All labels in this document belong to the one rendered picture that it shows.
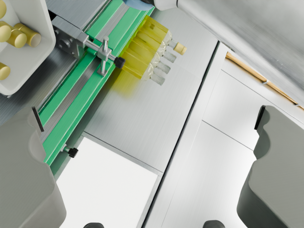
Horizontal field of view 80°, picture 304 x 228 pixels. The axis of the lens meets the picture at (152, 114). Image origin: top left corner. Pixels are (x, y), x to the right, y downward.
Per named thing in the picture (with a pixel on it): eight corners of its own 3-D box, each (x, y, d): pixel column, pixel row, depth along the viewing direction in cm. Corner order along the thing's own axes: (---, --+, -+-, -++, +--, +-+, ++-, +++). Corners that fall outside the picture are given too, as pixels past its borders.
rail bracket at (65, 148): (36, 141, 59) (74, 160, 61) (30, 139, 53) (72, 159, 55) (44, 130, 61) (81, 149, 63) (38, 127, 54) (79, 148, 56)
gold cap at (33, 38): (40, 30, 42) (21, 19, 41) (29, 38, 40) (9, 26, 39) (41, 42, 45) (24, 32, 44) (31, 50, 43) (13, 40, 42)
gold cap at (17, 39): (-11, 29, 35) (11, 42, 36) (2, 17, 36) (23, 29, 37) (-2, 40, 38) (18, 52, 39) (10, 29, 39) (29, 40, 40)
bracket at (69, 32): (54, 48, 52) (78, 61, 53) (47, 24, 43) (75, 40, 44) (62, 39, 53) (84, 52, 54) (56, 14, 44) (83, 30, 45)
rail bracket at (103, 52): (78, 64, 54) (115, 85, 56) (73, 24, 39) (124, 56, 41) (83, 57, 55) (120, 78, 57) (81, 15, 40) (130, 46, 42)
